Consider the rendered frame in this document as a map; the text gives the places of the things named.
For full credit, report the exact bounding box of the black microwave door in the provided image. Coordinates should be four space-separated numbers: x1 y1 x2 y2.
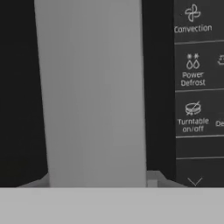
0 0 177 188

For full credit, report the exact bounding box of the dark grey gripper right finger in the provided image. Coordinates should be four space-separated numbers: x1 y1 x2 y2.
145 170 188 188

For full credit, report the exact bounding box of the grey microwave door handle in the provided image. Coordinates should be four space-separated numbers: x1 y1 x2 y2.
33 0 148 188

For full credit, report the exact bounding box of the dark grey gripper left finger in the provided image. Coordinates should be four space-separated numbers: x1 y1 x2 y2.
17 171 51 188

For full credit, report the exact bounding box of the black microwave oven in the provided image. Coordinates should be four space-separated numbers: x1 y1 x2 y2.
173 0 224 188

